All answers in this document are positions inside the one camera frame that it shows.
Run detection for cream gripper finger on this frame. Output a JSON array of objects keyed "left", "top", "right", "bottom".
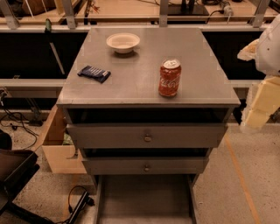
[
  {"left": 243, "top": 76, "right": 280, "bottom": 129},
  {"left": 237, "top": 38, "right": 259, "bottom": 61}
]

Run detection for red coke can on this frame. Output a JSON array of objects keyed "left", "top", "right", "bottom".
[{"left": 158, "top": 59, "right": 181, "bottom": 97}]

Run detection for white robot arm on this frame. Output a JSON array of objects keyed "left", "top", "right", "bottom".
[{"left": 237, "top": 15, "right": 280, "bottom": 132}]

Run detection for white paper bowl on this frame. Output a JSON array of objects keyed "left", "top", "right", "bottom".
[{"left": 106, "top": 32, "right": 140, "bottom": 53}]

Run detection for grey metal drawer cabinet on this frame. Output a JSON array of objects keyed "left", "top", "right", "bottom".
[{"left": 56, "top": 27, "right": 242, "bottom": 224}]

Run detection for blue snack packet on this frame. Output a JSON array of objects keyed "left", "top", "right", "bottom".
[{"left": 77, "top": 66, "right": 111, "bottom": 83}]

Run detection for bottom open drawer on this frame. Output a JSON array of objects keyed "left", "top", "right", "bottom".
[{"left": 94, "top": 174, "right": 199, "bottom": 224}]

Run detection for lower grey drawer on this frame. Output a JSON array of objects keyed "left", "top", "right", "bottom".
[{"left": 82, "top": 157, "right": 209, "bottom": 175}]

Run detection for grey drawer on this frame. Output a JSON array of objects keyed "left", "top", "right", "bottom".
[
  {"left": 66, "top": 124, "right": 228, "bottom": 149},
  {"left": 82, "top": 157, "right": 209, "bottom": 175}
]

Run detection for upper grey drawer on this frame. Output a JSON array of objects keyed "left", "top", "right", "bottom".
[{"left": 66, "top": 124, "right": 228, "bottom": 149}]

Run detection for black power strip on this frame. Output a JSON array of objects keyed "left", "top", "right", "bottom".
[{"left": 66, "top": 192, "right": 95, "bottom": 224}]

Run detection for wooden box on floor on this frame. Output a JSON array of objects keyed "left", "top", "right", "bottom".
[{"left": 40, "top": 106, "right": 86, "bottom": 174}]

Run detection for black chair base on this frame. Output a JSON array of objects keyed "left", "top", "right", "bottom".
[{"left": 0, "top": 130, "right": 54, "bottom": 224}]

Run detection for green handled tool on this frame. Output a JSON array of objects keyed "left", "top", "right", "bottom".
[{"left": 45, "top": 18, "right": 66, "bottom": 75}]

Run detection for black floor cable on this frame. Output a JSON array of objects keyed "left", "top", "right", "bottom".
[{"left": 0, "top": 90, "right": 39, "bottom": 151}]

